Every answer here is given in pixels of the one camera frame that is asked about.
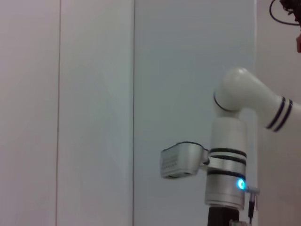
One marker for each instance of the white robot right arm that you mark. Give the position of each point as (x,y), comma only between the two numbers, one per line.
(228,141)

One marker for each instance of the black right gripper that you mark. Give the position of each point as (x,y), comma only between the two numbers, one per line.
(223,217)

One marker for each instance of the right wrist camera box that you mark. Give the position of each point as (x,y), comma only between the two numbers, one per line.
(181,160)

